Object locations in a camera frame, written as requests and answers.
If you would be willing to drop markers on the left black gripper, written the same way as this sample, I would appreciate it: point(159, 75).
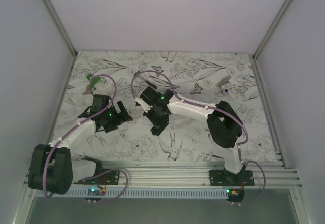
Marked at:
point(120, 118)

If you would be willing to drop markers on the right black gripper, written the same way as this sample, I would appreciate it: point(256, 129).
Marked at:
point(148, 115)

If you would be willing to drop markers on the black fuse box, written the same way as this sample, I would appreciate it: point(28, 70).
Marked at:
point(158, 129)

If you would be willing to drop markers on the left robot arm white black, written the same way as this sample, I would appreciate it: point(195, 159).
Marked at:
point(52, 168)

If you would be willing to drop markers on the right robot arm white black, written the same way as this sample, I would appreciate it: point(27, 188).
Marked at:
point(224, 125)

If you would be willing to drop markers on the green plastic connector part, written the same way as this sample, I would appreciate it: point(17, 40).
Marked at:
point(93, 80)

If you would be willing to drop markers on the floral patterned table mat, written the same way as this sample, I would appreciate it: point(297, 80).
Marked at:
point(193, 75)

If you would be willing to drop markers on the grey metal fitting part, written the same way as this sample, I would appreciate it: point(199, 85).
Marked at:
point(223, 81)

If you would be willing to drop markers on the left small circuit board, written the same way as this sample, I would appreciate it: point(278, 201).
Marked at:
point(95, 194)

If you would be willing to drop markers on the small circuit board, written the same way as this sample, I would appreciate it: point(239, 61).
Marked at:
point(235, 196)
point(95, 194)

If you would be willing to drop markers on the right small circuit board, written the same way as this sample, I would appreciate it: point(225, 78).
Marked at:
point(235, 196)

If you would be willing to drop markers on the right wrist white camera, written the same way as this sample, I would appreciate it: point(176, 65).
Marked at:
point(140, 102)

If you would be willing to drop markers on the small black handled hammer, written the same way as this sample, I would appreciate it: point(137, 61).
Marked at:
point(151, 84)

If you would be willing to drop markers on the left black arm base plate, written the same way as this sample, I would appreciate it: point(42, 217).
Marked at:
point(110, 178)

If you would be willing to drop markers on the white slotted cable duct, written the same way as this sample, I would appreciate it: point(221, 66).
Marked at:
point(174, 193)

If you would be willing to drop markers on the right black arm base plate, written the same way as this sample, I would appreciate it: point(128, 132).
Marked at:
point(226, 178)

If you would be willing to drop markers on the right aluminium corner post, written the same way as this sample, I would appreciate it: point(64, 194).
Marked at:
point(274, 25)

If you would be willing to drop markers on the aluminium corner post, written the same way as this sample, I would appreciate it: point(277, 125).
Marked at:
point(59, 25)
point(274, 25)

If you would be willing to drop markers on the aluminium rail front frame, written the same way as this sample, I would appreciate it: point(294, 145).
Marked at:
point(196, 174)

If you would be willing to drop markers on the left aluminium corner post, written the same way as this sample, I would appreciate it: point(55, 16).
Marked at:
point(59, 25)

